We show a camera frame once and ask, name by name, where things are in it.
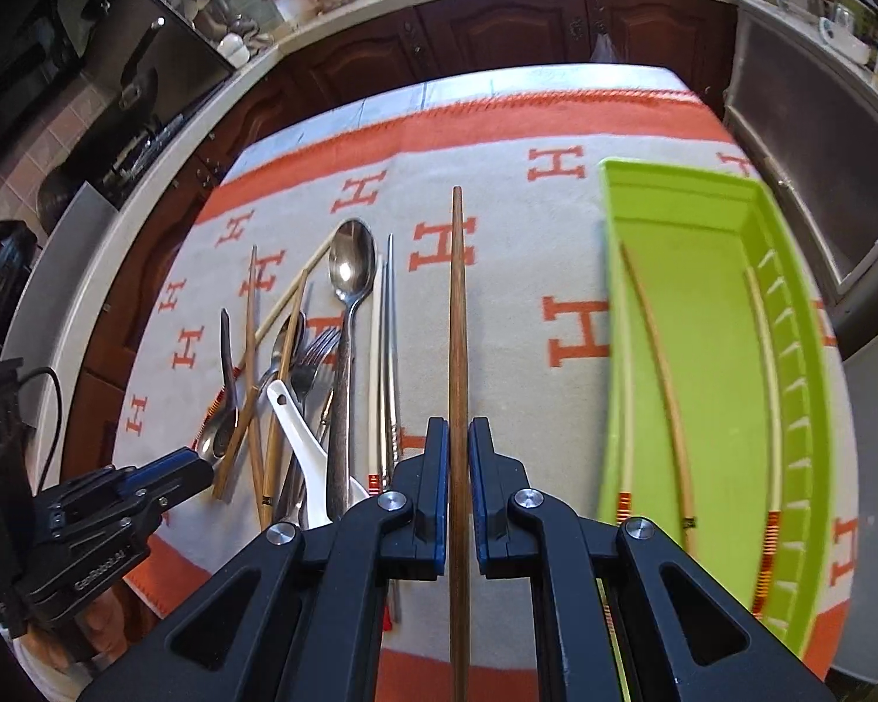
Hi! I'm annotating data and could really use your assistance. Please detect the stainless steel cabinet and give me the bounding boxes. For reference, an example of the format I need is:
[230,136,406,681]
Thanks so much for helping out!
[724,7,878,308]

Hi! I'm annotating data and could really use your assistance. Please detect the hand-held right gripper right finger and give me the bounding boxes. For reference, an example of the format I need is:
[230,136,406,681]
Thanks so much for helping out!
[468,417,835,702]

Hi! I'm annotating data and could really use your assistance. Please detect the green plastic tray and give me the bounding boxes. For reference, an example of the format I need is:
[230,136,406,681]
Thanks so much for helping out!
[596,157,850,663]

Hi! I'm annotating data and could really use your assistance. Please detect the bamboo chopsticks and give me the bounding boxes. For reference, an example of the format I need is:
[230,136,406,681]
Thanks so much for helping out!
[205,230,338,425]

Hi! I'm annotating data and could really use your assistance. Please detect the dark wooden chopstick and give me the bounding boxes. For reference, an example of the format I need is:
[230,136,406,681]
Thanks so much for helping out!
[448,186,474,702]

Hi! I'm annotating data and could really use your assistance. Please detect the black red kettle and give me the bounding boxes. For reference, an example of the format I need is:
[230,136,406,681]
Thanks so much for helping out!
[0,219,41,359]

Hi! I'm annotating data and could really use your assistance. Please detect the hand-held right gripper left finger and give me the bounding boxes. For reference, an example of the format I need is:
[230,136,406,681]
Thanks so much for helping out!
[77,417,451,702]

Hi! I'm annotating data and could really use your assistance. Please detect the black wok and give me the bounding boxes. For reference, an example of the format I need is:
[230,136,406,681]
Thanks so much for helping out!
[35,159,92,224]

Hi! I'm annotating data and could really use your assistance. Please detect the orange grey printed blanket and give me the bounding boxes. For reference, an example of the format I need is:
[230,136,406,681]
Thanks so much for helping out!
[109,62,860,702]

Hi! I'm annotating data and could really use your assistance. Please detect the white bowl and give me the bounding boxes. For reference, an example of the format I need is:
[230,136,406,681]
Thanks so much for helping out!
[215,33,253,67]

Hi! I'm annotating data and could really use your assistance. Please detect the steel fork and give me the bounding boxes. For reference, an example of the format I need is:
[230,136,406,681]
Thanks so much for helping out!
[278,328,344,520]

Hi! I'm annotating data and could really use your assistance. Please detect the steel stove guard panel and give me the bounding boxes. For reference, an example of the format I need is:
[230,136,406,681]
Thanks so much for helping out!
[44,183,122,301]

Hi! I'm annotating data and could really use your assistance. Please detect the small dark steel spoon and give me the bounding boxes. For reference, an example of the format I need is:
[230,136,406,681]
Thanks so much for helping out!
[194,308,241,463]

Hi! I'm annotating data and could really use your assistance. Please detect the black glossy panel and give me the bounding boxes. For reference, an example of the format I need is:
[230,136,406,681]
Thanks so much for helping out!
[80,0,236,187]

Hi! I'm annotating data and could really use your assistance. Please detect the black cable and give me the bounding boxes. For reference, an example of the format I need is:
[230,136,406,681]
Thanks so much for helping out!
[15,366,64,487]

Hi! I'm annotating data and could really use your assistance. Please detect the white ceramic spoon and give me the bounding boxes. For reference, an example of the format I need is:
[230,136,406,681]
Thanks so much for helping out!
[265,378,373,528]

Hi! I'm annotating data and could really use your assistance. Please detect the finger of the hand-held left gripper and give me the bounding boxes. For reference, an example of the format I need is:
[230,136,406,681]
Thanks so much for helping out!
[138,479,215,525]
[121,448,215,493]

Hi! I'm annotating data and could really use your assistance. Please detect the large steel spoon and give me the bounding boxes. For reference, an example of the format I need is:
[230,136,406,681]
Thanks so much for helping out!
[325,218,379,528]

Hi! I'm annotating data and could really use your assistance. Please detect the steel chopstick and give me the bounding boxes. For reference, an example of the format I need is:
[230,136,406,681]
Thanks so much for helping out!
[385,234,403,476]
[378,254,396,487]

